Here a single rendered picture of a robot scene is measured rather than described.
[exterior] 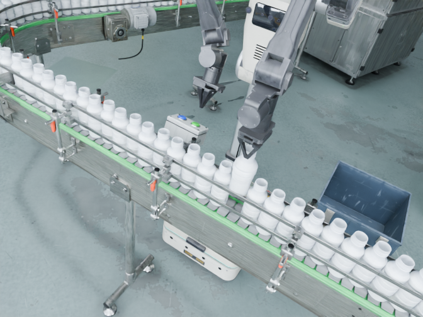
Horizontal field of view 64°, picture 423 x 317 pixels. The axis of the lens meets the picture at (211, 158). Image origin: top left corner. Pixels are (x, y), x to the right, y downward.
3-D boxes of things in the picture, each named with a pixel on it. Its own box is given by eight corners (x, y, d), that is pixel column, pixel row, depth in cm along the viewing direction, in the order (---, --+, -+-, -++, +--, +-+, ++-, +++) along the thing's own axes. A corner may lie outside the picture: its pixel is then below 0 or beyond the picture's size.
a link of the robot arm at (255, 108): (296, 70, 78) (261, 58, 81) (277, 88, 70) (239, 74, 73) (282, 114, 86) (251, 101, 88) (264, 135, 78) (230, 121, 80)
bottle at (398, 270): (377, 306, 93) (409, 275, 82) (361, 287, 97) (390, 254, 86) (391, 298, 96) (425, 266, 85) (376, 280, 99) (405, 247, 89)
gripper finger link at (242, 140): (264, 155, 97) (272, 128, 91) (253, 168, 92) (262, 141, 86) (243, 144, 99) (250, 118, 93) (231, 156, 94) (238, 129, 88)
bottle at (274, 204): (274, 238, 105) (290, 202, 94) (255, 234, 105) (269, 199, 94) (272, 222, 110) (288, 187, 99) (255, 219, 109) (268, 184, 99)
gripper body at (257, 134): (274, 128, 93) (282, 105, 88) (258, 146, 86) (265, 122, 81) (253, 118, 95) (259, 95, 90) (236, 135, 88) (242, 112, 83)
